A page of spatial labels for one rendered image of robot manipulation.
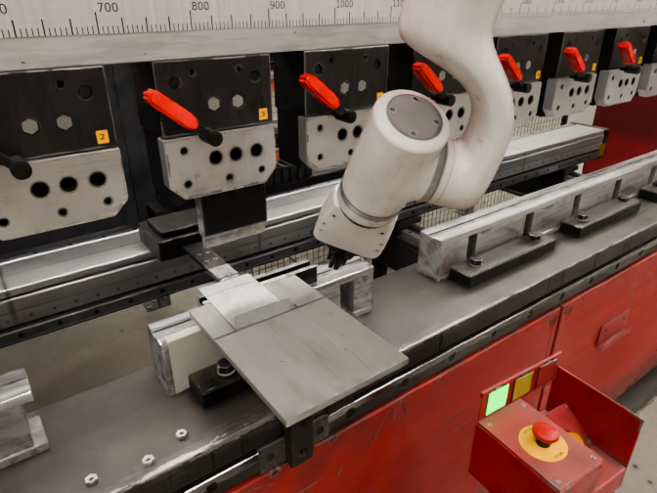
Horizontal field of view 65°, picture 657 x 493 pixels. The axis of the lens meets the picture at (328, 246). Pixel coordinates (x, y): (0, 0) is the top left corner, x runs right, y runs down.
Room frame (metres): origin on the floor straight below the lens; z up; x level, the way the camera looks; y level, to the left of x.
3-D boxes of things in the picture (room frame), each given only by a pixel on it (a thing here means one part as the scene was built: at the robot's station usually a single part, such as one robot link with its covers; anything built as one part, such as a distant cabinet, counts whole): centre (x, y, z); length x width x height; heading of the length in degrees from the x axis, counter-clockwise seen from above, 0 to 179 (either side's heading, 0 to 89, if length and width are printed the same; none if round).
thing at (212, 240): (0.69, 0.14, 1.13); 0.10 x 0.02 x 0.10; 126
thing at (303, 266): (0.71, 0.11, 0.99); 0.20 x 0.03 x 0.03; 126
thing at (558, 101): (1.14, -0.49, 1.26); 0.15 x 0.09 x 0.17; 126
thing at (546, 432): (0.58, -0.33, 0.79); 0.04 x 0.04 x 0.04
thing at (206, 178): (0.67, 0.16, 1.26); 0.15 x 0.09 x 0.17; 126
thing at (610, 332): (1.16, -0.78, 0.59); 0.15 x 0.02 x 0.07; 126
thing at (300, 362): (0.57, 0.05, 1.00); 0.26 x 0.18 x 0.01; 36
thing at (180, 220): (0.81, 0.23, 1.01); 0.26 x 0.12 x 0.05; 36
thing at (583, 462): (0.62, -0.37, 0.75); 0.20 x 0.16 x 0.18; 122
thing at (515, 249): (1.00, -0.39, 0.89); 0.30 x 0.05 x 0.03; 126
